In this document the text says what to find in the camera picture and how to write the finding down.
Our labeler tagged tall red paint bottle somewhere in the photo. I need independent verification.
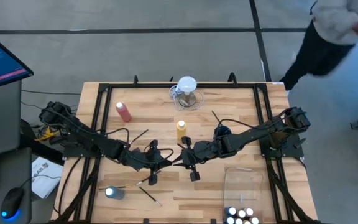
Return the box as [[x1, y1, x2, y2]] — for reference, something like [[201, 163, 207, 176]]
[[115, 101, 134, 123]]

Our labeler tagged white mushroom lamp metal base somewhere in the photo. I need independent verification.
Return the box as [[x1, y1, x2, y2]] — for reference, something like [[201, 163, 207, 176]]
[[176, 75, 198, 107]]

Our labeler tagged clear plastic bin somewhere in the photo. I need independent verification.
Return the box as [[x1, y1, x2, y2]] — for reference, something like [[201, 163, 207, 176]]
[[222, 166, 265, 224]]

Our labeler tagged yellow cable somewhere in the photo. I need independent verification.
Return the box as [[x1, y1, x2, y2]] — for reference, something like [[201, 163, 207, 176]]
[[34, 127, 58, 142]]

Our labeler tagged person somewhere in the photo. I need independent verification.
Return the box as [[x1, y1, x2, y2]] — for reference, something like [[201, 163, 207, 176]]
[[280, 0, 358, 91]]

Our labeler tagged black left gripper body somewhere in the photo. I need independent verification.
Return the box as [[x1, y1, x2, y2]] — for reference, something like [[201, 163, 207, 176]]
[[125, 139, 168, 187]]

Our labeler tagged grey-blue plastic cup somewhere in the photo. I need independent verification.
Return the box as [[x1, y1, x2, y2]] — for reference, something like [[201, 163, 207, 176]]
[[214, 125, 232, 138]]

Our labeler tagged tall grey-blue paint bottle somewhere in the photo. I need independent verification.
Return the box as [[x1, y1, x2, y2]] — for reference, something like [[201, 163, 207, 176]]
[[104, 185, 126, 200]]

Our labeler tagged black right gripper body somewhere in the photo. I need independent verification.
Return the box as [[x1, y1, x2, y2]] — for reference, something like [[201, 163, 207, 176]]
[[181, 136, 221, 183]]

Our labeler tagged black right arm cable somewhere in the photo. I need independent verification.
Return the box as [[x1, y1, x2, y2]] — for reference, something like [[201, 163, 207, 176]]
[[214, 118, 287, 138]]

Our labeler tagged white paper booklet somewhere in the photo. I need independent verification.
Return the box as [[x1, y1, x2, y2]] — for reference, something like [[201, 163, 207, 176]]
[[31, 156, 64, 200]]

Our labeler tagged black computer mouse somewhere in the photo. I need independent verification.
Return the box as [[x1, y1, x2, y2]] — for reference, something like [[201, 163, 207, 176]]
[[0, 186, 25, 220]]

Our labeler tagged black left camera cable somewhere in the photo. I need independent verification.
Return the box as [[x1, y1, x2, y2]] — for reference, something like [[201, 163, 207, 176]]
[[144, 143, 175, 161]]

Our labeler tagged white lamp cable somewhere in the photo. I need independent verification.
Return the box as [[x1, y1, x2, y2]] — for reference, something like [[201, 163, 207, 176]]
[[168, 85, 204, 110]]

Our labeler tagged tall yellow paint bottle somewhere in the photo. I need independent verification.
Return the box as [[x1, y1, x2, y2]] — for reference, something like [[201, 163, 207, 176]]
[[176, 120, 188, 141]]

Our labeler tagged black aluminium table frame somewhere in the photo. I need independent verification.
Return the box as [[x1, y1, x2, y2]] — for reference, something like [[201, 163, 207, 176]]
[[51, 74, 319, 224]]

